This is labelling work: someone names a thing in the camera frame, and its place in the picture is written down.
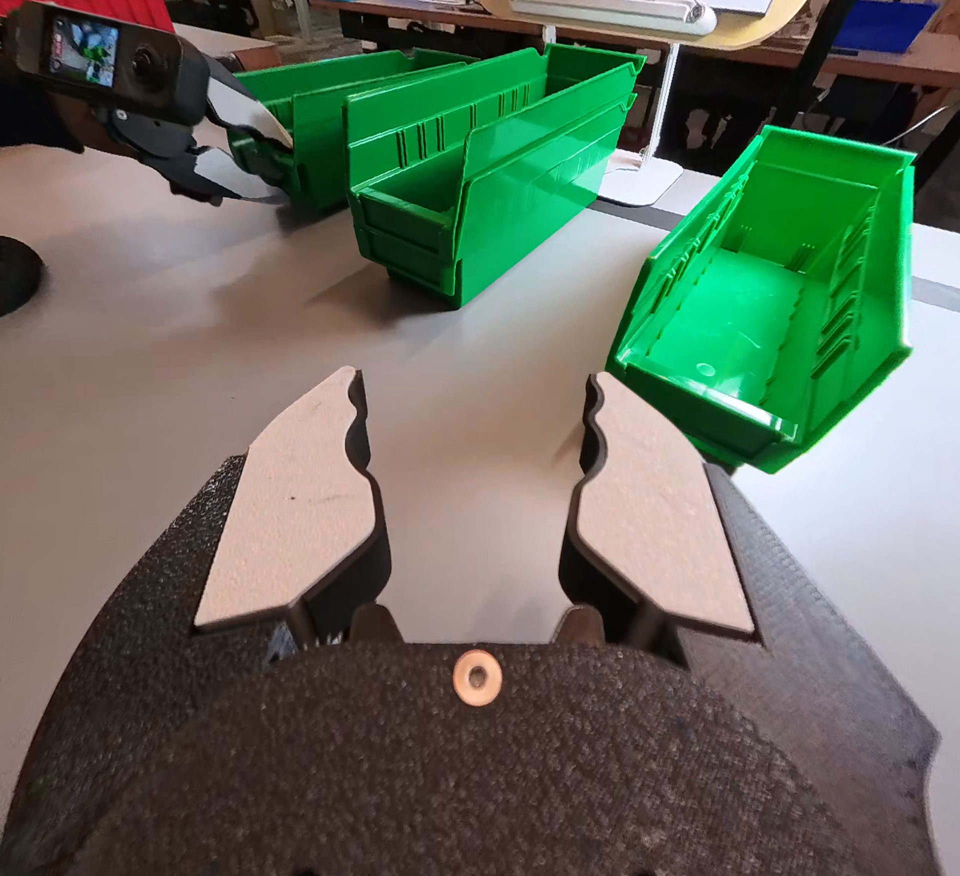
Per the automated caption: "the black metal pole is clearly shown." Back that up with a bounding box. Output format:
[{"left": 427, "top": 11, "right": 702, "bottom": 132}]
[{"left": 776, "top": 0, "right": 901, "bottom": 135}]

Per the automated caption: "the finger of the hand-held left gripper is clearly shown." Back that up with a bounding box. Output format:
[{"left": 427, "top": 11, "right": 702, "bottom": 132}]
[
  {"left": 202, "top": 70, "right": 297, "bottom": 153},
  {"left": 168, "top": 145, "right": 294, "bottom": 207}
]

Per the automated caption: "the blue plastic bin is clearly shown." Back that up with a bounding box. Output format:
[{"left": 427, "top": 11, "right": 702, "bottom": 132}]
[{"left": 832, "top": 0, "right": 940, "bottom": 54}]

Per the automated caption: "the grey desk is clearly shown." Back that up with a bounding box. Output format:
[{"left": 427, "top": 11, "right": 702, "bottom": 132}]
[{"left": 0, "top": 137, "right": 960, "bottom": 876}]

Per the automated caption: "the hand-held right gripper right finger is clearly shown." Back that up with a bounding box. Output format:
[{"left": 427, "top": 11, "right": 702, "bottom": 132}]
[{"left": 558, "top": 371, "right": 757, "bottom": 648}]

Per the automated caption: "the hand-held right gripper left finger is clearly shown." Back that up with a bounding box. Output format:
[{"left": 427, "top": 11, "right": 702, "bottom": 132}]
[{"left": 193, "top": 365, "right": 393, "bottom": 656}]

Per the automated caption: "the green plastic storage bin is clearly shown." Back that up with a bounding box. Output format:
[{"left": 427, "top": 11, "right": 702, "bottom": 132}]
[
  {"left": 352, "top": 92, "right": 640, "bottom": 311},
  {"left": 227, "top": 45, "right": 483, "bottom": 213},
  {"left": 606, "top": 125, "right": 918, "bottom": 474},
  {"left": 342, "top": 42, "right": 648, "bottom": 255}
]

